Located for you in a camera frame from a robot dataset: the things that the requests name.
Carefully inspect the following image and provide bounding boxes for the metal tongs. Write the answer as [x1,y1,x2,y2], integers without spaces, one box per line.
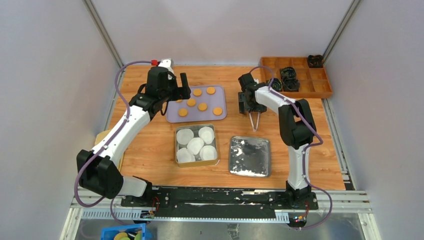
[248,111,261,132]

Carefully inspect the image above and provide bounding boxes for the lavender tray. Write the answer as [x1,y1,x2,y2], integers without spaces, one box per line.
[166,85,227,123]

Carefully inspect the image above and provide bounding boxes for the silver tin lid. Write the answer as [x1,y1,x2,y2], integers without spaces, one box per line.
[228,136,271,178]

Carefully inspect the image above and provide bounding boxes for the white paper cupcake liner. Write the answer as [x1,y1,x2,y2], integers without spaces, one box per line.
[199,145,218,161]
[176,147,196,164]
[198,126,215,145]
[187,137,205,155]
[176,128,194,145]

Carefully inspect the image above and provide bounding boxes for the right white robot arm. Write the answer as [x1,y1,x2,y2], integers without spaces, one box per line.
[238,73,317,209]

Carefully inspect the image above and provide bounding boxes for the wooden compartment organizer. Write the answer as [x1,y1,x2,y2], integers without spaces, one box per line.
[259,56,333,99]

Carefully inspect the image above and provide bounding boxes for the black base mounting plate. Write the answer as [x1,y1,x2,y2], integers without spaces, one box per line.
[120,186,319,219]

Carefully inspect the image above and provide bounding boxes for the orange cookie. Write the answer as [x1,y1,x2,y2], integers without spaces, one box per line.
[186,98,197,107]
[197,102,208,112]
[212,107,223,116]
[206,86,216,95]
[193,88,203,97]
[178,108,189,117]

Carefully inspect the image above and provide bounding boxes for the blue plastic bin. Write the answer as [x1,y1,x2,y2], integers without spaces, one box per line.
[100,223,153,240]

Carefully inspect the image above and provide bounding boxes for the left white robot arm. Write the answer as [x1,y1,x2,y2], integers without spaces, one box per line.
[75,58,191,207]

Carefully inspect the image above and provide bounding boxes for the gold cookie tin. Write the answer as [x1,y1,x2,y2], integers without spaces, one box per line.
[175,123,220,168]

